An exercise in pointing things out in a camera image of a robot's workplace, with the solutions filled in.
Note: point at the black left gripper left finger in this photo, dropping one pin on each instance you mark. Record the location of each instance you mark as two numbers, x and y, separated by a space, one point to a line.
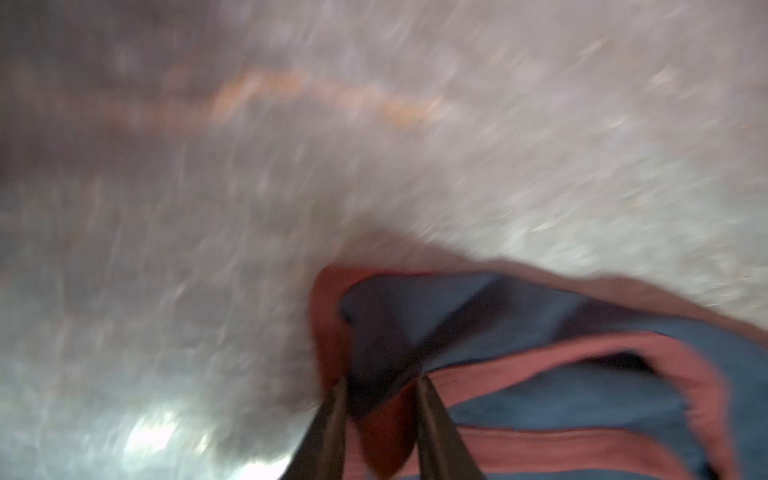
321 453

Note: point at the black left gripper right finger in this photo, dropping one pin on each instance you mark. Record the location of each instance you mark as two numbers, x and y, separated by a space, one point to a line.
442 454

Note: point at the navy tank top red trim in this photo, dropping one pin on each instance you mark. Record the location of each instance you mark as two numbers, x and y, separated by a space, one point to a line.
542 380

